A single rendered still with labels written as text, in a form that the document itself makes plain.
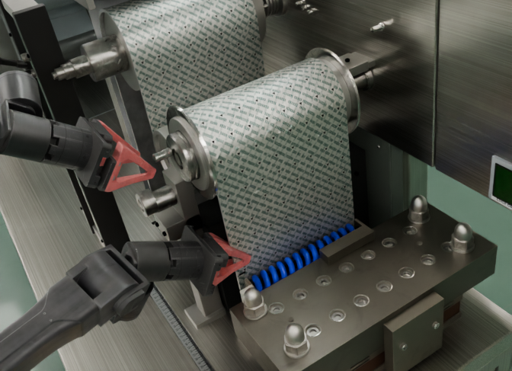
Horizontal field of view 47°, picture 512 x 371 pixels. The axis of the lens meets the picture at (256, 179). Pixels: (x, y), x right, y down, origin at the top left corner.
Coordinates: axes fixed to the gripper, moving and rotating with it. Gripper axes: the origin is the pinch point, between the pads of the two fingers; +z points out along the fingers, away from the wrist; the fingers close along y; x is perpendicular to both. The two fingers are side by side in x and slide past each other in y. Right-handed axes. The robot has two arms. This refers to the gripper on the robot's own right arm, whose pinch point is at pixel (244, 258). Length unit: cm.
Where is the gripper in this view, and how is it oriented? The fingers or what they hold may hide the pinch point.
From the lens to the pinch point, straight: 93.0
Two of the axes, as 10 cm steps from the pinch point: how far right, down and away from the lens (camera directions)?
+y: 5.2, 4.2, -7.4
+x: 2.9, -9.0, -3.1
